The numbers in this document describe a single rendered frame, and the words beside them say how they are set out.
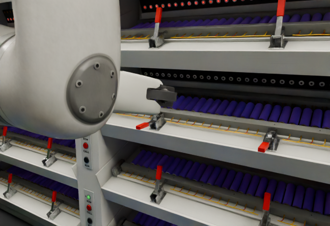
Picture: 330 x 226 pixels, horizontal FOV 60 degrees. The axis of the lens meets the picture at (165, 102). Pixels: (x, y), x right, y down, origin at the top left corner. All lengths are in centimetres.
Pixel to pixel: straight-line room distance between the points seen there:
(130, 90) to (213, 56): 30
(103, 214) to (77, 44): 77
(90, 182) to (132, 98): 59
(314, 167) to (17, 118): 50
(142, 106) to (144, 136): 37
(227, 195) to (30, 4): 63
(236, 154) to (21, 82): 49
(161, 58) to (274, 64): 24
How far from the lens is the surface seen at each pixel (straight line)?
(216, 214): 72
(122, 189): 84
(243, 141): 62
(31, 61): 18
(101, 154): 84
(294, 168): 60
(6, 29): 25
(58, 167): 102
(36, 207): 121
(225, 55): 58
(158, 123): 69
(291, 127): 62
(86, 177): 90
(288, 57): 56
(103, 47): 19
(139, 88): 34
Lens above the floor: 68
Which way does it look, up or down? 11 degrees down
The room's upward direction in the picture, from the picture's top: straight up
